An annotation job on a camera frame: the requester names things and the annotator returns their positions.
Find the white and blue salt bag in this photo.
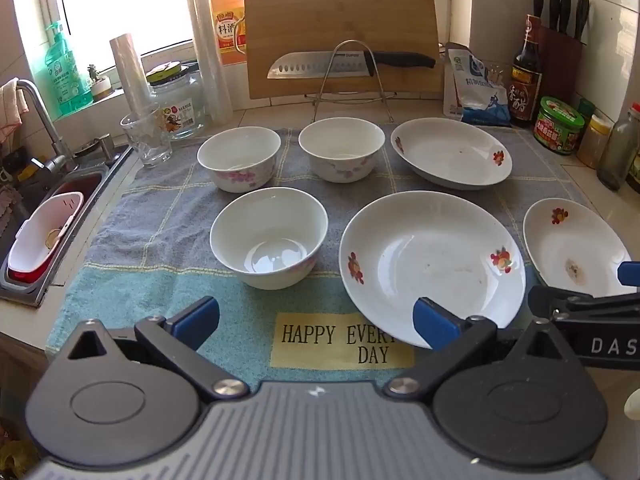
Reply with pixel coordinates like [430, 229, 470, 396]
[442, 42, 513, 127]

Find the hanging rag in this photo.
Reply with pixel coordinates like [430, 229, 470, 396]
[0, 77, 31, 143]

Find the tall plastic wrap roll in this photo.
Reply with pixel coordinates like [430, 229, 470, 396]
[185, 0, 233, 125]

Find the green dish soap bottle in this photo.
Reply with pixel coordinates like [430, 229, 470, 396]
[44, 20, 94, 116]

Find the white red sink basin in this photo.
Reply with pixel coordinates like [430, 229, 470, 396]
[6, 191, 85, 286]

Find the white fruit-print plate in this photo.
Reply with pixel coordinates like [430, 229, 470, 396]
[339, 191, 527, 350]
[522, 198, 638, 301]
[390, 117, 513, 191]

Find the metal wire rack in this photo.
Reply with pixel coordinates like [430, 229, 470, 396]
[306, 39, 398, 123]

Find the window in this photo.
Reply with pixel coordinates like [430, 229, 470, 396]
[52, 0, 431, 68]

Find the steel sink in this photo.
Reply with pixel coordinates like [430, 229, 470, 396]
[0, 142, 136, 308]

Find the black-handled kitchen knife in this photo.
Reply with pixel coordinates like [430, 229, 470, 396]
[266, 50, 437, 81]

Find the grey-blue checked towel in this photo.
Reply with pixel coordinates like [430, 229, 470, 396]
[45, 124, 596, 386]

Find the white floral bowl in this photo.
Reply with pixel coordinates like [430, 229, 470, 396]
[196, 126, 282, 193]
[209, 186, 329, 291]
[298, 117, 386, 183]

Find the clear glass cup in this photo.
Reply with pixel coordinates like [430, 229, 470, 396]
[120, 105, 173, 170]

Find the clear glass bottle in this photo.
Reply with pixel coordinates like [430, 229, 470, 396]
[596, 102, 640, 192]

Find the small potted plant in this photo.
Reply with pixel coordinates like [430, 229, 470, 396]
[86, 64, 116, 102]

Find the wooden cutting board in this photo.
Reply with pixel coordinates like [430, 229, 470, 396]
[244, 0, 446, 101]

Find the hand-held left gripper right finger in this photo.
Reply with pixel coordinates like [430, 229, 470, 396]
[382, 296, 581, 403]

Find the metal faucet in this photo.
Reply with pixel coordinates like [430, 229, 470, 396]
[15, 79, 76, 173]

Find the short plastic wrap roll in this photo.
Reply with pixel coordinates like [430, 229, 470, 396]
[110, 34, 153, 116]

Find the yellow cooking wine jug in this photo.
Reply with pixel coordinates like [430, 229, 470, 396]
[207, 0, 248, 66]

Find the yellow-lid spice jar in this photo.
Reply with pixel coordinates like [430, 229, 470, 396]
[576, 114, 613, 170]

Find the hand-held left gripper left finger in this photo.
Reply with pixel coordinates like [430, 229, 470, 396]
[65, 296, 251, 403]

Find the dark red knife block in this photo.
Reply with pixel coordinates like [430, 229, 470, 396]
[537, 25, 586, 103]

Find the green-lid sauce jar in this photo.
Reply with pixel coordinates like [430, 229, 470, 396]
[531, 96, 586, 156]

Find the glass jar with lid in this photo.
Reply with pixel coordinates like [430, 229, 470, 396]
[146, 60, 207, 140]

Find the dark vinegar bottle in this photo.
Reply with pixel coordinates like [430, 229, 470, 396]
[510, 14, 543, 128]

